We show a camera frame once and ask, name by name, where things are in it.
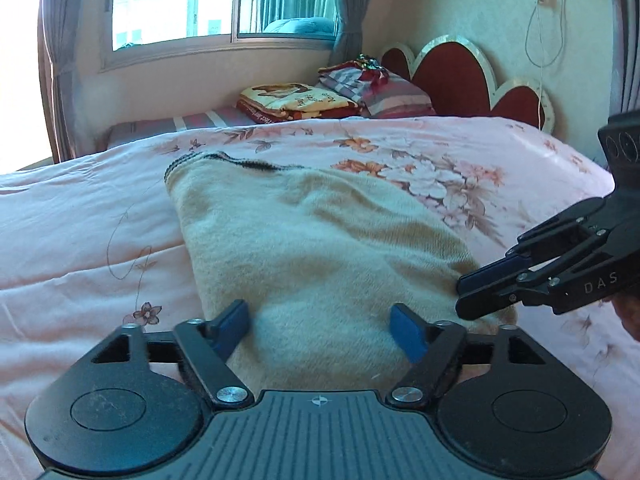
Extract folded striped plaid cloth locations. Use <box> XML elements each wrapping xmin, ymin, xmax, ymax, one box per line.
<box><xmin>316</xmin><ymin>60</ymin><xmax>386</xmax><ymax>102</ymax></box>

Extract pink floral duvet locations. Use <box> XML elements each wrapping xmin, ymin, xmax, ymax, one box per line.
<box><xmin>0</xmin><ymin>116</ymin><xmax>640</xmax><ymax>480</ymax></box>

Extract white hanging cable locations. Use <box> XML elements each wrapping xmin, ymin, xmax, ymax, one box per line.
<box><xmin>525</xmin><ymin>0</ymin><xmax>569</xmax><ymax>132</ymax></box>

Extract sliding glass window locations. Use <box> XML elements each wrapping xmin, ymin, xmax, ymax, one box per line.
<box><xmin>99</xmin><ymin>0</ymin><xmax>342</xmax><ymax>72</ymax></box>

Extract red heart-shaped headboard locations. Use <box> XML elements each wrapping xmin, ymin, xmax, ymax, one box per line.
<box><xmin>380</xmin><ymin>35</ymin><xmax>557</xmax><ymax>134</ymax></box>

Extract teal quilt outside window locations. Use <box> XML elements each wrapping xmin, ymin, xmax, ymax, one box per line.
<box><xmin>262</xmin><ymin>16</ymin><xmax>337</xmax><ymax>39</ymax></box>

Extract pink striped pillow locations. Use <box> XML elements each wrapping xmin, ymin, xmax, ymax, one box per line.
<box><xmin>359</xmin><ymin>72</ymin><xmax>437</xmax><ymax>119</ymax></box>

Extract shiny red green decoration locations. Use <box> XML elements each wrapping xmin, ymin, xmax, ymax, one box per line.
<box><xmin>351</xmin><ymin>53</ymin><xmax>392</xmax><ymax>82</ymax></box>

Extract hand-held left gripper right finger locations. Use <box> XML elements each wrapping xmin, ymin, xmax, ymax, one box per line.
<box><xmin>385</xmin><ymin>302</ymin><xmax>547</xmax><ymax>404</ymax></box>

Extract red striped bed sheet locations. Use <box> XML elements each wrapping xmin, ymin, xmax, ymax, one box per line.
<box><xmin>106</xmin><ymin>107</ymin><xmax>257</xmax><ymax>149</ymax></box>

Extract folded yellow red printed blanket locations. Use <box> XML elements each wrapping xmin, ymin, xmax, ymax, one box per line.
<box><xmin>236</xmin><ymin>82</ymin><xmax>364</xmax><ymax>124</ymax></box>

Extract cream knit sweater black stripes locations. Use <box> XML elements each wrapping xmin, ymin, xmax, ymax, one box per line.
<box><xmin>164</xmin><ymin>151</ymin><xmax>518</xmax><ymax>392</ymax></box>

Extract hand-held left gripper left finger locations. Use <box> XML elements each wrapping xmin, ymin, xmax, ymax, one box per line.
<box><xmin>90</xmin><ymin>300</ymin><xmax>256</xmax><ymax>407</ymax></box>

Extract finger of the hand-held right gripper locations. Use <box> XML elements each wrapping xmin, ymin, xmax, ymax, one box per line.
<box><xmin>454</xmin><ymin>259</ymin><xmax>576</xmax><ymax>322</ymax></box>
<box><xmin>456</xmin><ymin>196</ymin><xmax>620</xmax><ymax>294</ymax></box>

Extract grey curtain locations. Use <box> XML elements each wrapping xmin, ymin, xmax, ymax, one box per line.
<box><xmin>329</xmin><ymin>0</ymin><xmax>375</xmax><ymax>68</ymax></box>
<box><xmin>40</xmin><ymin>0</ymin><xmax>107</xmax><ymax>163</ymax></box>

